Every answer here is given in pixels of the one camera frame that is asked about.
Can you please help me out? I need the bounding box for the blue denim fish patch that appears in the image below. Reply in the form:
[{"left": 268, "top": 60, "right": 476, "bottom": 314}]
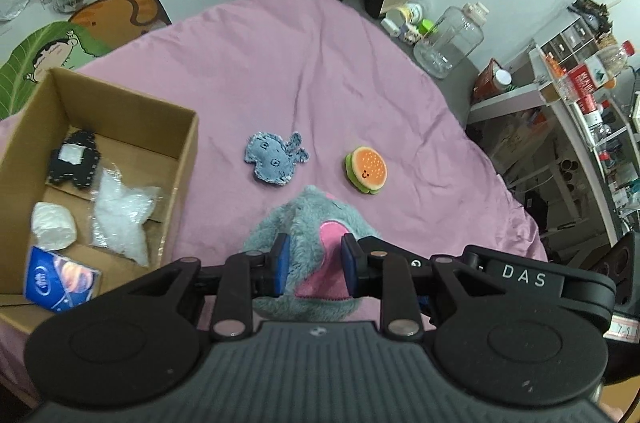
[{"left": 243, "top": 131, "right": 310, "bottom": 188}]

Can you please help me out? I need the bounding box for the clear bag of white filling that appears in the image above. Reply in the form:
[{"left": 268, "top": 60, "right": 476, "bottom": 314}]
[{"left": 89, "top": 167, "right": 164, "bottom": 268}]

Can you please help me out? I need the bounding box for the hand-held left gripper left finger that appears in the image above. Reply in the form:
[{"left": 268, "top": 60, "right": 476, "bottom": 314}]
[{"left": 97, "top": 235, "right": 292, "bottom": 342}]

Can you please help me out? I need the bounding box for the clear plastic jug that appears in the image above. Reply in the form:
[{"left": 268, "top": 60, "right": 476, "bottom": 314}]
[{"left": 413, "top": 2, "right": 489, "bottom": 79}]

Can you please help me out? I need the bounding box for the red label water bottle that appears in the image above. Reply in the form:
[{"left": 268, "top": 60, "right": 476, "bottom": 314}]
[{"left": 581, "top": 40, "right": 637, "bottom": 87}]

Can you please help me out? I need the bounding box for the orange cartoon rug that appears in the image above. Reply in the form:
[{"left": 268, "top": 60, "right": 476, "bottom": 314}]
[{"left": 68, "top": 0, "right": 173, "bottom": 54}]

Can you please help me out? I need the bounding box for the small drawer organizer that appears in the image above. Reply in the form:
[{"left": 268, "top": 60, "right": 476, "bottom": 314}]
[{"left": 539, "top": 9, "right": 602, "bottom": 70}]

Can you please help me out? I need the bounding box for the red jar with white lid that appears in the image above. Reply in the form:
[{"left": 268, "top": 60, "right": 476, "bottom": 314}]
[{"left": 472, "top": 58, "right": 514, "bottom": 104}]

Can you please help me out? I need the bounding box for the black pixel plush figure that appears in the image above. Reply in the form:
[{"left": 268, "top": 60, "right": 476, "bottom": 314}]
[{"left": 47, "top": 130, "right": 101, "bottom": 190}]

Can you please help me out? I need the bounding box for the burger plush toy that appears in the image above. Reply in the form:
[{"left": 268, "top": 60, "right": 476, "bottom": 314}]
[{"left": 343, "top": 146, "right": 389, "bottom": 194}]

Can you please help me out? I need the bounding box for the blue tissue packet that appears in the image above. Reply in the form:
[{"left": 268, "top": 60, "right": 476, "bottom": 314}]
[{"left": 23, "top": 245, "right": 103, "bottom": 313}]

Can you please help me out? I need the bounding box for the green leaf cartoon rug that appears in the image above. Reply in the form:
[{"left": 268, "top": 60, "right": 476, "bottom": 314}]
[{"left": 0, "top": 22, "right": 114, "bottom": 120}]

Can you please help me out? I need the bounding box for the cardboard box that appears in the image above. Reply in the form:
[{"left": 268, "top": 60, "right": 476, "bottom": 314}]
[{"left": 0, "top": 67, "right": 200, "bottom": 335}]

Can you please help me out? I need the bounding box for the grey and pink plush toy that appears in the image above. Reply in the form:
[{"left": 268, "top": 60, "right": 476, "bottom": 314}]
[{"left": 243, "top": 185, "right": 379, "bottom": 322}]

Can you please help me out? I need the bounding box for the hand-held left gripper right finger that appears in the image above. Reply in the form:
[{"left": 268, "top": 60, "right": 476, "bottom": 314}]
[{"left": 341, "top": 234, "right": 469, "bottom": 340}]

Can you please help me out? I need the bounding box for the white desk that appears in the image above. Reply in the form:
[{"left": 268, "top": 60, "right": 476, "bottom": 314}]
[{"left": 466, "top": 44, "right": 640, "bottom": 250}]

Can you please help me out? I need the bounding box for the white round pouch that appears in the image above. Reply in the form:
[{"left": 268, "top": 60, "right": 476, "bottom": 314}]
[{"left": 32, "top": 201, "right": 79, "bottom": 252}]

